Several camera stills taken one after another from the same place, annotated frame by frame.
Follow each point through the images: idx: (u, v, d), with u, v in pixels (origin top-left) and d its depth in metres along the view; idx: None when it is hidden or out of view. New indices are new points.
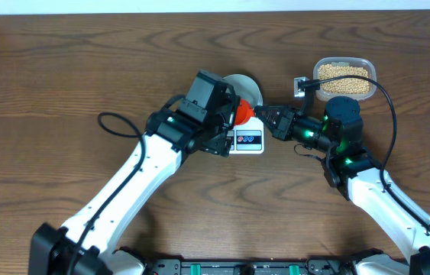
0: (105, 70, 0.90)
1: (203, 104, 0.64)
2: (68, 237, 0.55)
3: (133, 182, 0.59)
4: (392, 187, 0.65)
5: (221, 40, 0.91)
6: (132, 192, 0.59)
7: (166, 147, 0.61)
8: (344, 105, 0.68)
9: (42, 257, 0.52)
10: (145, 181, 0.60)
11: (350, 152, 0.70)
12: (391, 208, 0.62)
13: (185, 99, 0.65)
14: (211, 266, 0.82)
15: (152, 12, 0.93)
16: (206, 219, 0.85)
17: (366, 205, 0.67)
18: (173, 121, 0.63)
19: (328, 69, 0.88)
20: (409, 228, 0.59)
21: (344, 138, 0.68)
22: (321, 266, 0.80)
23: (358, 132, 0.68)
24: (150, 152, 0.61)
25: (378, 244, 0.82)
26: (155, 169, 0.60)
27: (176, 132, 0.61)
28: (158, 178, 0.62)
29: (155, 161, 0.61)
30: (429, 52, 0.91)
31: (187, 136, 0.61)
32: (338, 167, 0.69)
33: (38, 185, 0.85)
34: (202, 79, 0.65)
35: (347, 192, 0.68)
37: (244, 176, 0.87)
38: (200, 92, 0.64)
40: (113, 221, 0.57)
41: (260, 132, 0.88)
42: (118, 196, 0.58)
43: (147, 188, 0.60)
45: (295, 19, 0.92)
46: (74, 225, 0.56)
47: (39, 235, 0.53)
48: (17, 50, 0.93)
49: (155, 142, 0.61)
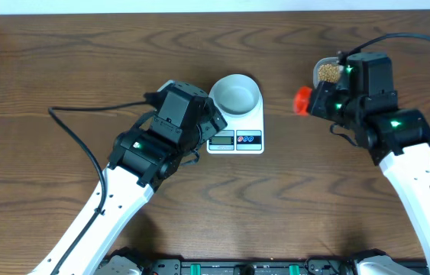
0: (107, 71, 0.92)
1: (178, 122, 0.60)
2: None
3: (95, 226, 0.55)
4: None
5: (221, 41, 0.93)
6: (95, 237, 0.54)
7: (132, 181, 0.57)
8: (366, 56, 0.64)
9: None
10: (108, 225, 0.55)
11: (383, 108, 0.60)
12: None
13: (157, 117, 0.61)
14: (211, 266, 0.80)
15: (153, 13, 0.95)
16: (206, 219, 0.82)
17: (399, 188, 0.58)
18: (140, 145, 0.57)
19: (328, 69, 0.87)
20: None
21: (373, 84, 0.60)
22: (321, 266, 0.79)
23: (387, 81, 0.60)
24: (113, 189, 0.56)
25: (380, 244, 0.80)
26: (119, 211, 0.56)
27: (145, 160, 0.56)
28: (125, 216, 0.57)
29: (120, 201, 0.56)
30: (429, 51, 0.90)
31: (158, 164, 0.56)
32: (373, 123, 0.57)
33: (37, 183, 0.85)
34: (176, 95, 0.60)
35: (381, 157, 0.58)
37: (243, 176, 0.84)
38: (174, 108, 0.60)
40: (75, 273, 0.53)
41: (260, 131, 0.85)
42: (80, 243, 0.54)
43: (113, 229, 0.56)
45: (295, 19, 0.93)
46: None
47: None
48: (21, 52, 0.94)
49: (120, 177, 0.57)
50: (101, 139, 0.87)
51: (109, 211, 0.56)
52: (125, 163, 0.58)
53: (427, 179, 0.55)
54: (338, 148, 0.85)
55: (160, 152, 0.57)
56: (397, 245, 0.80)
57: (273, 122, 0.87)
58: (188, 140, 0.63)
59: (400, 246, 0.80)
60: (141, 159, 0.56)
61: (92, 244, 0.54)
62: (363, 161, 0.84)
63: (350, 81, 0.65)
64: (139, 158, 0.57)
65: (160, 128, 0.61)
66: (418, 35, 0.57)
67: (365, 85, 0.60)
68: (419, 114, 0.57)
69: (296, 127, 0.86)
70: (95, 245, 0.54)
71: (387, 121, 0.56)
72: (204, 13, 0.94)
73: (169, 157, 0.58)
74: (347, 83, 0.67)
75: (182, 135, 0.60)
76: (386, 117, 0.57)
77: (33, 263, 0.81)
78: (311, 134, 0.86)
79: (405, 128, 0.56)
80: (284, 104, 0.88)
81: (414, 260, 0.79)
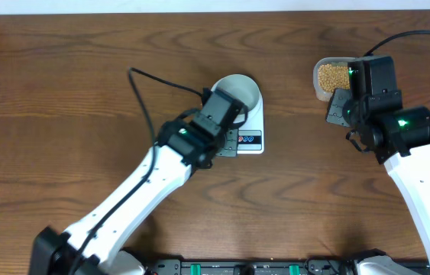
0: (106, 71, 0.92)
1: (218, 121, 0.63)
2: (70, 242, 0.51)
3: (139, 192, 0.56)
4: None
5: (221, 40, 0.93)
6: (138, 202, 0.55)
7: (175, 160, 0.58)
8: (368, 58, 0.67)
9: (41, 262, 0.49)
10: (152, 194, 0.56)
11: (388, 107, 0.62)
12: None
13: (199, 112, 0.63)
14: (211, 266, 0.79)
15: (153, 13, 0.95)
16: (206, 220, 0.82)
17: (404, 189, 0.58)
18: (185, 132, 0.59)
19: (328, 69, 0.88)
20: None
21: (375, 85, 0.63)
22: (321, 266, 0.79)
23: (391, 80, 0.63)
24: (160, 163, 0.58)
25: (380, 244, 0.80)
26: (163, 182, 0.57)
27: (189, 144, 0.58)
28: (164, 191, 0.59)
29: (163, 174, 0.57)
30: (429, 52, 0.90)
31: (198, 151, 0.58)
32: (380, 122, 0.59)
33: (37, 184, 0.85)
34: (220, 95, 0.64)
35: (387, 156, 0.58)
37: (244, 176, 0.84)
38: (214, 107, 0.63)
40: (116, 231, 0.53)
41: (260, 131, 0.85)
42: (124, 205, 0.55)
43: (153, 200, 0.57)
45: (295, 19, 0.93)
46: (78, 231, 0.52)
47: (40, 239, 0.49)
48: (21, 52, 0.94)
49: (166, 153, 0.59)
50: (101, 139, 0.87)
51: (154, 182, 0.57)
52: (169, 144, 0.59)
53: None
54: (337, 149, 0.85)
55: (201, 140, 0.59)
56: (397, 245, 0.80)
57: (274, 122, 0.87)
58: (221, 140, 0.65)
59: (399, 246, 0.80)
60: (185, 143, 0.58)
61: (135, 208, 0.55)
62: (363, 162, 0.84)
63: (354, 83, 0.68)
64: (182, 142, 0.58)
65: (200, 122, 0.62)
66: (427, 31, 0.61)
67: (368, 85, 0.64)
68: (428, 112, 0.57)
69: (297, 127, 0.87)
70: (137, 209, 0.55)
71: (394, 121, 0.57)
72: (204, 13, 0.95)
73: (208, 148, 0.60)
74: (352, 86, 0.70)
75: (220, 132, 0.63)
76: (393, 117, 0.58)
77: None
78: (311, 134, 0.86)
79: (412, 127, 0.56)
80: (284, 104, 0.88)
81: (413, 261, 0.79)
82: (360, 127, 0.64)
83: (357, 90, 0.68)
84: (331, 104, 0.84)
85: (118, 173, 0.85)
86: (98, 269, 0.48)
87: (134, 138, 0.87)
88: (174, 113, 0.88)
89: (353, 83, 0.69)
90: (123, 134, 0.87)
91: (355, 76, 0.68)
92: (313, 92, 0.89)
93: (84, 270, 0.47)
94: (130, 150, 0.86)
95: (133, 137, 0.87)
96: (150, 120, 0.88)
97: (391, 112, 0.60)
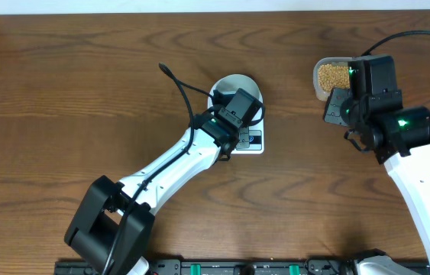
0: (106, 71, 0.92)
1: (240, 115, 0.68)
2: (123, 192, 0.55)
3: (179, 161, 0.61)
4: None
5: (221, 40, 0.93)
6: (179, 169, 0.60)
7: (208, 140, 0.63)
8: (369, 56, 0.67)
9: (93, 207, 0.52)
10: (191, 163, 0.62)
11: (388, 107, 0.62)
12: None
13: (224, 108, 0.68)
14: (211, 266, 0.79)
15: (153, 13, 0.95)
16: (206, 219, 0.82)
17: (403, 189, 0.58)
18: (214, 122, 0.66)
19: (328, 69, 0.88)
20: None
21: (375, 85, 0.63)
22: (321, 266, 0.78)
23: (391, 79, 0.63)
24: (197, 140, 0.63)
25: (380, 244, 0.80)
26: (199, 156, 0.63)
27: (218, 131, 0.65)
28: (198, 165, 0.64)
29: (200, 149, 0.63)
30: (429, 52, 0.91)
31: (225, 139, 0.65)
32: (379, 122, 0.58)
33: (37, 184, 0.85)
34: (243, 94, 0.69)
35: (387, 156, 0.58)
37: (243, 176, 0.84)
38: (237, 103, 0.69)
40: (162, 187, 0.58)
41: (260, 132, 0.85)
42: (168, 168, 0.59)
43: (190, 169, 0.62)
45: (295, 19, 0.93)
46: (130, 182, 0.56)
47: (95, 186, 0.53)
48: (21, 52, 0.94)
49: (200, 135, 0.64)
50: (101, 139, 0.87)
51: (192, 154, 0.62)
52: (202, 130, 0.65)
53: None
54: (337, 149, 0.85)
55: (227, 131, 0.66)
56: (397, 245, 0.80)
57: (274, 123, 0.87)
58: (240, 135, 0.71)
59: (399, 245, 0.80)
60: (214, 130, 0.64)
61: (177, 172, 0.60)
62: (363, 162, 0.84)
63: (354, 83, 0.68)
64: (212, 129, 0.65)
65: (224, 116, 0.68)
66: (426, 31, 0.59)
67: (368, 85, 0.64)
68: (428, 112, 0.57)
69: (297, 127, 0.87)
70: (178, 174, 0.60)
71: (394, 121, 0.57)
72: (204, 13, 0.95)
73: (232, 137, 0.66)
74: (352, 86, 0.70)
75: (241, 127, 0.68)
76: (394, 117, 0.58)
77: (33, 263, 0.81)
78: (311, 134, 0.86)
79: (412, 127, 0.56)
80: (284, 104, 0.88)
81: (413, 261, 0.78)
82: (360, 127, 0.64)
83: (357, 89, 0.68)
84: (330, 103, 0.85)
85: (118, 173, 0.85)
86: (147, 215, 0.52)
87: (134, 139, 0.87)
88: (174, 113, 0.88)
89: (353, 82, 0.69)
90: (123, 134, 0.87)
91: (354, 76, 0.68)
92: (313, 92, 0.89)
93: (135, 216, 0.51)
94: (130, 150, 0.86)
95: (133, 138, 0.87)
96: (150, 120, 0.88)
97: (391, 111, 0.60)
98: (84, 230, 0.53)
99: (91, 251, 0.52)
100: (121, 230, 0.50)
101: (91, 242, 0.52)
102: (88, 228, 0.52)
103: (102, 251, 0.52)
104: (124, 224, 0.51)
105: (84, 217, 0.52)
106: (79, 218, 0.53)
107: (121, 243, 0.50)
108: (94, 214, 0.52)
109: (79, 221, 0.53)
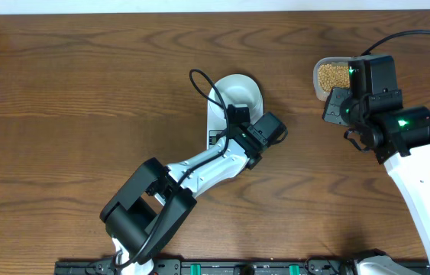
0: (106, 71, 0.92)
1: (266, 135, 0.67)
2: (170, 176, 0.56)
3: (215, 161, 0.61)
4: None
5: (221, 40, 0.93)
6: (217, 170, 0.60)
7: (241, 150, 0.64)
8: (370, 56, 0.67)
9: (139, 185, 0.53)
10: (225, 167, 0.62)
11: (387, 107, 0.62)
12: None
13: (250, 126, 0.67)
14: (212, 266, 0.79)
15: (153, 13, 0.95)
16: (206, 219, 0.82)
17: (402, 189, 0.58)
18: (245, 136, 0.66)
19: (328, 69, 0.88)
20: None
21: (376, 85, 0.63)
22: (321, 266, 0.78)
23: (389, 79, 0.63)
24: (231, 147, 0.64)
25: (379, 244, 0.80)
26: (232, 162, 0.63)
27: (248, 144, 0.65)
28: (227, 172, 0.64)
29: (234, 154, 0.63)
30: (429, 52, 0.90)
31: (254, 151, 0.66)
32: (380, 122, 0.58)
33: (37, 184, 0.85)
34: (271, 115, 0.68)
35: (387, 156, 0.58)
37: (244, 176, 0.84)
38: (263, 123, 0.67)
40: (202, 179, 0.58)
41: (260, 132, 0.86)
42: (208, 166, 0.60)
43: (222, 173, 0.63)
45: (294, 19, 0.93)
46: (176, 166, 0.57)
47: (144, 165, 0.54)
48: (21, 52, 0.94)
49: (234, 142, 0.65)
50: (102, 140, 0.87)
51: (227, 158, 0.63)
52: (234, 139, 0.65)
53: None
54: (337, 149, 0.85)
55: (253, 146, 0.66)
56: (397, 244, 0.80)
57: None
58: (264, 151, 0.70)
59: (399, 245, 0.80)
60: (246, 141, 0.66)
61: (214, 172, 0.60)
62: (363, 162, 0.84)
63: (354, 82, 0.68)
64: (242, 140, 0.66)
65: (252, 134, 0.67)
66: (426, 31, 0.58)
67: (368, 85, 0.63)
68: (428, 112, 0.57)
69: (297, 127, 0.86)
70: (214, 175, 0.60)
71: (394, 121, 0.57)
72: (204, 13, 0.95)
73: (258, 153, 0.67)
74: (353, 85, 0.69)
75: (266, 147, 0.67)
76: (393, 117, 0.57)
77: (32, 263, 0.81)
78: (311, 134, 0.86)
79: (412, 127, 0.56)
80: (284, 104, 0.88)
81: (412, 261, 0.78)
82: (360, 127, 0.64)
83: (357, 88, 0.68)
84: (329, 103, 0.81)
85: (118, 173, 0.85)
86: (190, 199, 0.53)
87: (136, 139, 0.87)
88: (175, 112, 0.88)
89: (353, 82, 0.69)
90: (124, 134, 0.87)
91: (355, 76, 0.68)
92: (313, 92, 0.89)
93: (179, 198, 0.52)
94: (130, 150, 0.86)
95: (134, 137, 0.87)
96: (151, 120, 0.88)
97: (391, 111, 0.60)
98: (124, 207, 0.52)
99: (124, 231, 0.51)
100: (164, 210, 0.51)
101: (126, 222, 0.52)
102: (129, 205, 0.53)
103: (135, 233, 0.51)
104: (169, 205, 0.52)
105: (127, 194, 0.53)
106: (124, 193, 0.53)
107: (160, 225, 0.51)
108: (140, 191, 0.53)
109: (122, 197, 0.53)
